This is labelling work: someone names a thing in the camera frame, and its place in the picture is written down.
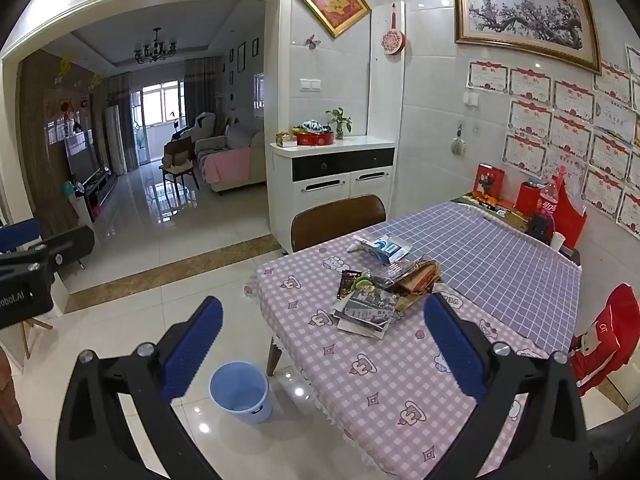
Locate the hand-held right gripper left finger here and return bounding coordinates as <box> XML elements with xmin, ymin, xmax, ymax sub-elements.
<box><xmin>56</xmin><ymin>296</ymin><xmax>236</xmax><ymax>480</ymax></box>

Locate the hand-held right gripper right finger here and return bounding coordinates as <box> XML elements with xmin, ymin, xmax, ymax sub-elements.
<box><xmin>424</xmin><ymin>292</ymin><xmax>588</xmax><ymax>480</ymax></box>

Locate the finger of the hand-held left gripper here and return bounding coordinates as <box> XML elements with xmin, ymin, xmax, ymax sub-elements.
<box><xmin>30</xmin><ymin>226</ymin><xmax>96</xmax><ymax>276</ymax></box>
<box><xmin>0</xmin><ymin>218</ymin><xmax>42</xmax><ymax>255</ymax></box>

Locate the blue plastic bucket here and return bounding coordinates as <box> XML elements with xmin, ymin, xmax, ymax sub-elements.
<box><xmin>209</xmin><ymin>361</ymin><xmax>274</xmax><ymax>425</ymax></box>

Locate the red snack packet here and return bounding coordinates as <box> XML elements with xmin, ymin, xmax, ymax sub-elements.
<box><xmin>397</xmin><ymin>260</ymin><xmax>444</xmax><ymax>296</ymax></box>

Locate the large dark printed packet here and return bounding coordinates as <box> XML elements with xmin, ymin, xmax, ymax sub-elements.
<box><xmin>344</xmin><ymin>285</ymin><xmax>400</xmax><ymax>324</ymax></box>

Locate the clear plastic wrapper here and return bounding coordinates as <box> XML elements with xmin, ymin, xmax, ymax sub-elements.
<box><xmin>372</xmin><ymin>257</ymin><xmax>426</xmax><ymax>284</ymax></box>

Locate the blue and white box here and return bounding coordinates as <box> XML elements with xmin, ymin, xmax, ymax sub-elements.
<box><xmin>360</xmin><ymin>233</ymin><xmax>414</xmax><ymax>265</ymax></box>

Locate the small dark snack packet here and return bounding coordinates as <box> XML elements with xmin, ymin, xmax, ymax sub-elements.
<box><xmin>339</xmin><ymin>269</ymin><xmax>362</xmax><ymax>301</ymax></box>

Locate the wooden stool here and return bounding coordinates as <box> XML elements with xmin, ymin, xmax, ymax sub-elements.
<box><xmin>19</xmin><ymin>317</ymin><xmax>54</xmax><ymax>361</ymax></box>

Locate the black television stand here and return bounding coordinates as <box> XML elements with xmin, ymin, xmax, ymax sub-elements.
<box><xmin>74</xmin><ymin>172</ymin><xmax>119</xmax><ymax>221</ymax></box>

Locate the pink and purple checked tablecloth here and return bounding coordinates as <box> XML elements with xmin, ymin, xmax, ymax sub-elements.
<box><xmin>244</xmin><ymin>200</ymin><xmax>584</xmax><ymax>480</ymax></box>

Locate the flat screen television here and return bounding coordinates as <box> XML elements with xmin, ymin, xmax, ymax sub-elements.
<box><xmin>64</xmin><ymin>132</ymin><xmax>99</xmax><ymax>181</ymax></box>

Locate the white standing air conditioner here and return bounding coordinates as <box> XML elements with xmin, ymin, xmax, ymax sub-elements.
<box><xmin>104</xmin><ymin>104</ymin><xmax>126</xmax><ymax>176</ymax></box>

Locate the grey curtain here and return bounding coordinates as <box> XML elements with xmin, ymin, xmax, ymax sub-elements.
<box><xmin>107</xmin><ymin>72</ymin><xmax>139</xmax><ymax>174</ymax></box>
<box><xmin>183</xmin><ymin>57</ymin><xmax>219</xmax><ymax>126</ymax></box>

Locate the wooden living room chair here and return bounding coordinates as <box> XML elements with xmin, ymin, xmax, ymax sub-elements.
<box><xmin>159</xmin><ymin>138</ymin><xmax>201</xmax><ymax>192</ymax></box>

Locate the red stool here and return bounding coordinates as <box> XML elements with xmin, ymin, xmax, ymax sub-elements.
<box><xmin>569</xmin><ymin>283</ymin><xmax>640</xmax><ymax>396</ymax></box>

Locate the red box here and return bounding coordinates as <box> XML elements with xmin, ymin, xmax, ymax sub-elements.
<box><xmin>515</xmin><ymin>181</ymin><xmax>546</xmax><ymax>216</ymax></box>

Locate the cola bottle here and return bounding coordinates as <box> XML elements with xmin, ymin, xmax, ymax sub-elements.
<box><xmin>537</xmin><ymin>175</ymin><xmax>560</xmax><ymax>221</ymax></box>

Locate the red flower gift bag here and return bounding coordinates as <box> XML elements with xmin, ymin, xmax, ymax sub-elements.
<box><xmin>473</xmin><ymin>163</ymin><xmax>506</xmax><ymax>199</ymax></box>

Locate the brown dining chair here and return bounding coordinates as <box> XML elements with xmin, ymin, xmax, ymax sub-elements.
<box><xmin>290</xmin><ymin>194</ymin><xmax>387</xmax><ymax>254</ymax></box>

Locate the pink blanket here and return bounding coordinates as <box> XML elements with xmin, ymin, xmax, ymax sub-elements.
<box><xmin>202</xmin><ymin>149</ymin><xmax>252</xmax><ymax>185</ymax></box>

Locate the red paper bag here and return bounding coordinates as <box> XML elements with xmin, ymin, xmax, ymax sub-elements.
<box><xmin>552</xmin><ymin>180</ymin><xmax>589</xmax><ymax>250</ymax></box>

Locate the beige sofa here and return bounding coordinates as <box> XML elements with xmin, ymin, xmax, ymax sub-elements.
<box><xmin>194</xmin><ymin>112</ymin><xmax>266</xmax><ymax>196</ymax></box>

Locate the white sideboard cabinet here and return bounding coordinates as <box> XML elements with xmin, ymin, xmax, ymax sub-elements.
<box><xmin>269</xmin><ymin>135</ymin><xmax>397</xmax><ymax>254</ymax></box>

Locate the black chandelier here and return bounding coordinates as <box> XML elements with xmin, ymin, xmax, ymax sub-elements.
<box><xmin>133</xmin><ymin>27</ymin><xmax>179</xmax><ymax>65</ymax></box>

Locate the red round tin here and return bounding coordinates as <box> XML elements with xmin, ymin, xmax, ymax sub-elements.
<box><xmin>295</xmin><ymin>130</ymin><xmax>335</xmax><ymax>146</ymax></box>

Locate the green potted plant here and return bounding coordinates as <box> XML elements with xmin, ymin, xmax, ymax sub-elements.
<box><xmin>325</xmin><ymin>107</ymin><xmax>352</xmax><ymax>140</ymax></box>

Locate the red round hanging ornament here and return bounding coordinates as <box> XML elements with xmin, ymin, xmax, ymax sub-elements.
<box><xmin>381</xmin><ymin>2</ymin><xmax>406</xmax><ymax>59</ymax></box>

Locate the framed plum blossom painting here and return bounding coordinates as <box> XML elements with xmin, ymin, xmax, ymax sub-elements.
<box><xmin>452</xmin><ymin>0</ymin><xmax>602</xmax><ymax>75</ymax></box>

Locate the red gold framed picture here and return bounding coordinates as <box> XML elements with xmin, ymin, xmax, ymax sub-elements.
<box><xmin>293</xmin><ymin>0</ymin><xmax>372</xmax><ymax>39</ymax></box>

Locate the white vertical wall panel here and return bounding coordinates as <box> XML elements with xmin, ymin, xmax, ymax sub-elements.
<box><xmin>368</xmin><ymin>1</ymin><xmax>406</xmax><ymax>141</ymax></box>

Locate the group of wall certificates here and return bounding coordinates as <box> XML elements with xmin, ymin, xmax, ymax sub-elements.
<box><xmin>465</xmin><ymin>45</ymin><xmax>640</xmax><ymax>242</ymax></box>

